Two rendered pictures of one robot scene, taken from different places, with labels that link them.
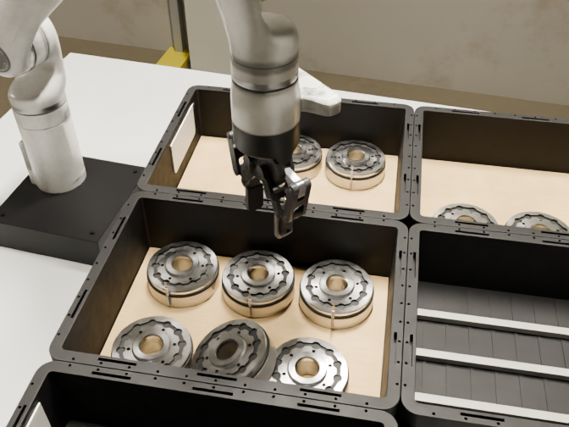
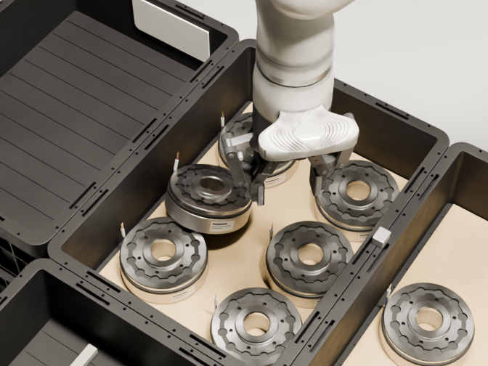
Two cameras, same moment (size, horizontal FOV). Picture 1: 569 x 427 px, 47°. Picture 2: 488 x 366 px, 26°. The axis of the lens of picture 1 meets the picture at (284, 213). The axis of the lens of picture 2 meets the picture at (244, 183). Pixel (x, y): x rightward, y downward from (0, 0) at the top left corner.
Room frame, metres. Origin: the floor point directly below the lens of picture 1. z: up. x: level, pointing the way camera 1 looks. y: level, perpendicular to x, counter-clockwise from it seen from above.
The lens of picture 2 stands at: (0.83, -0.60, 1.90)
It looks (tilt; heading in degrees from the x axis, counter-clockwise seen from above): 53 degrees down; 114
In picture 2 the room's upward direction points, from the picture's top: straight up
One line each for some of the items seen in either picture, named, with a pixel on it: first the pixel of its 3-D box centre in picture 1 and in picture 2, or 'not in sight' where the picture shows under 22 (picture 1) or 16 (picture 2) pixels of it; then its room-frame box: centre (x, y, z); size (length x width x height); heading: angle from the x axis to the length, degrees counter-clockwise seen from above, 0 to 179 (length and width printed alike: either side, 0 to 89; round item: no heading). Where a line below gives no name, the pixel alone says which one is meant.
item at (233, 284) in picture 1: (257, 276); (310, 257); (0.63, 0.04, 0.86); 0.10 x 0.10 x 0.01
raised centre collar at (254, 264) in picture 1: (257, 274); (310, 255); (0.63, 0.04, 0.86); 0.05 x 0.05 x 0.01
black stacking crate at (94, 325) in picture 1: (246, 314); (255, 222); (0.55, 0.05, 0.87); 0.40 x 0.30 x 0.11; 80
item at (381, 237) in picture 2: not in sight; (380, 237); (0.70, 0.05, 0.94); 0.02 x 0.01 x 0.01; 80
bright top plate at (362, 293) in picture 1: (336, 286); (256, 327); (0.61, -0.07, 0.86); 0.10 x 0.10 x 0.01
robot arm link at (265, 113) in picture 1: (279, 85); (298, 88); (0.61, 0.01, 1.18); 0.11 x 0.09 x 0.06; 126
